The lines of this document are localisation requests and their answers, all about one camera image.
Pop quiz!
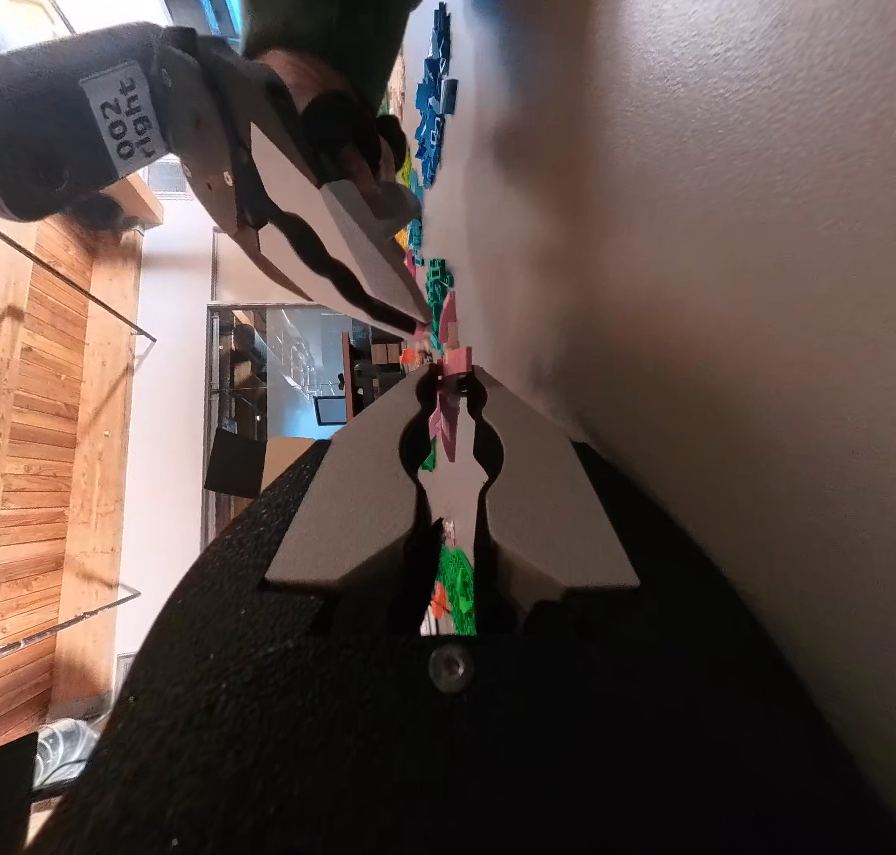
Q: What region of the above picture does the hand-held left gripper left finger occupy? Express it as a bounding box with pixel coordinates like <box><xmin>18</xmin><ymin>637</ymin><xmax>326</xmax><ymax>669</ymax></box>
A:
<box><xmin>263</xmin><ymin>364</ymin><xmax>431</xmax><ymax>593</ymax></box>

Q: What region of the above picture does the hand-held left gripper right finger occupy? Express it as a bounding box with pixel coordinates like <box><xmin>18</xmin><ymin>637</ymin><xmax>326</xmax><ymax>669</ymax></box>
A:
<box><xmin>475</xmin><ymin>368</ymin><xmax>643</xmax><ymax>621</ymax></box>

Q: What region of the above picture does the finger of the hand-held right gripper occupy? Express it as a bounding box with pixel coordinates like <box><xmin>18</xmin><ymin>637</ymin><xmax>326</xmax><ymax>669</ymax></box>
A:
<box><xmin>256</xmin><ymin>212</ymin><xmax>423</xmax><ymax>341</ymax></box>
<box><xmin>248</xmin><ymin>123</ymin><xmax>433</xmax><ymax>327</ymax></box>

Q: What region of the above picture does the pink lego flower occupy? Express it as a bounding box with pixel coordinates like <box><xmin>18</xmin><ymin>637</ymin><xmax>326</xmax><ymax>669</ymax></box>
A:
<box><xmin>409</xmin><ymin>291</ymin><xmax>478</xmax><ymax>465</ymax></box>

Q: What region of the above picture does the pile of turquoise lego pieces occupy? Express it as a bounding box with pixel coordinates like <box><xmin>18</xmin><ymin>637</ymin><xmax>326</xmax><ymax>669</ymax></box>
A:
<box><xmin>406</xmin><ymin>169</ymin><xmax>426</xmax><ymax>248</ymax></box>

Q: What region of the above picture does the pile of teal green lego pieces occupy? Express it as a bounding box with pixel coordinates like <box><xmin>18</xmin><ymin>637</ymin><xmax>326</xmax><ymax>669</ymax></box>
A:
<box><xmin>422</xmin><ymin>258</ymin><xmax>457</xmax><ymax>352</ymax></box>

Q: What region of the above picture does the green lego base with stem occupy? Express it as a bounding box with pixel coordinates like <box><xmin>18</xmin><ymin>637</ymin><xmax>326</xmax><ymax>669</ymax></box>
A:
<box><xmin>434</xmin><ymin>547</ymin><xmax>478</xmax><ymax>637</ymax></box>

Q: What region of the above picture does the pile of blue lego pieces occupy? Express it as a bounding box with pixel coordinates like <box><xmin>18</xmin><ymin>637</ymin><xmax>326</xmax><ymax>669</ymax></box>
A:
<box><xmin>413</xmin><ymin>2</ymin><xmax>460</xmax><ymax>192</ymax></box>

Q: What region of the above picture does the person's right hand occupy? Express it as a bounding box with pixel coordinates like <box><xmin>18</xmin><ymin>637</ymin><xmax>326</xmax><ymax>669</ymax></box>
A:
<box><xmin>254</xmin><ymin>48</ymin><xmax>403</xmax><ymax>196</ymax></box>

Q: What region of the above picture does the tan board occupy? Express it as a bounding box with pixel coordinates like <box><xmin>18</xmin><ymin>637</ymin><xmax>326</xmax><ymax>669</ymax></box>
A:
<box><xmin>261</xmin><ymin>436</ymin><xmax>317</xmax><ymax>495</ymax></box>

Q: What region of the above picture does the black panel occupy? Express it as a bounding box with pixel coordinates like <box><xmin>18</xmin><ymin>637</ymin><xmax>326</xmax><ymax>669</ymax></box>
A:
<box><xmin>203</xmin><ymin>426</ymin><xmax>268</xmax><ymax>500</ymax></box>

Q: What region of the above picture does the clear plastic bag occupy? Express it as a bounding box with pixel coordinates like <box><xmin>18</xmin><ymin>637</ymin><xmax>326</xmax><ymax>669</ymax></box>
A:
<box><xmin>34</xmin><ymin>717</ymin><xmax>100</xmax><ymax>787</ymax></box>

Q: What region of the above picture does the black chair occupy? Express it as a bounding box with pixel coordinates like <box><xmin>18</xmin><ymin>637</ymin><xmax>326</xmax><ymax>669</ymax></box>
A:
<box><xmin>0</xmin><ymin>731</ymin><xmax>41</xmax><ymax>855</ymax></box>

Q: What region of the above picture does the glass partition wall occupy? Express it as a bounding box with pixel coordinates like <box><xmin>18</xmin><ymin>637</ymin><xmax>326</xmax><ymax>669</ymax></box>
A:
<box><xmin>203</xmin><ymin>302</ymin><xmax>372</xmax><ymax>544</ymax></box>

